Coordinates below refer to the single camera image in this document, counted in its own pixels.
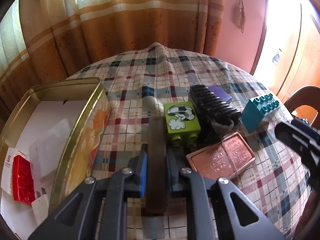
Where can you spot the white paper tin liner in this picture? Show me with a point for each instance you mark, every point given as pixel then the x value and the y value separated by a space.
pixel 50 112

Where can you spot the orange and cream curtain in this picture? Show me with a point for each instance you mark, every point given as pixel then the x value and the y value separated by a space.
pixel 112 25

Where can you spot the teal toy brick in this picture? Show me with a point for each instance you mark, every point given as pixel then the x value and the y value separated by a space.
pixel 257 112

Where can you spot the plaid tablecloth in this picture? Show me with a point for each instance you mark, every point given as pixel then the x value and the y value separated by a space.
pixel 140 80

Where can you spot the copper pink case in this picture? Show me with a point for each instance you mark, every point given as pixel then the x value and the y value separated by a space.
pixel 220 158

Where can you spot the brown wicker chair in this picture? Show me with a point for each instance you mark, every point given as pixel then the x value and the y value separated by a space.
pixel 302 90

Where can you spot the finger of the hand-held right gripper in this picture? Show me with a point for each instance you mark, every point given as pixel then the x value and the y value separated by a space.
pixel 285 130
pixel 311 165

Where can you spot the red toy brick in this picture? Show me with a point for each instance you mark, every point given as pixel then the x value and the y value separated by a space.
pixel 23 180

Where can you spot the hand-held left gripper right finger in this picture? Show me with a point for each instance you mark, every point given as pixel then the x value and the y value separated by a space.
pixel 172 170

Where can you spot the brown bar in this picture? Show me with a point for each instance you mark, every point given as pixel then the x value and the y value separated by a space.
pixel 156 155

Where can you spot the white cardboard box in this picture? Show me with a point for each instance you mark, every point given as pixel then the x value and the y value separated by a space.
pixel 7 175

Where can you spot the black toothed hair clip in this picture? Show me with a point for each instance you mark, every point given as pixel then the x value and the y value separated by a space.
pixel 215 107

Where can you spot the gold metal tin box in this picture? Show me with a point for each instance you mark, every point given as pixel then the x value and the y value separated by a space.
pixel 75 155

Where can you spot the purple block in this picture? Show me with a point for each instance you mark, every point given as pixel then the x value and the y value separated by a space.
pixel 221 93

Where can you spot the green toy brick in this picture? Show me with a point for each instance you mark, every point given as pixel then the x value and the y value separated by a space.
pixel 180 120

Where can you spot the wooden wardrobe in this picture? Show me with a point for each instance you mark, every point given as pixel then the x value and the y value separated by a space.
pixel 295 55

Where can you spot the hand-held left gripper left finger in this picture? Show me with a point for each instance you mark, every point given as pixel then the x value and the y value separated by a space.
pixel 143 175

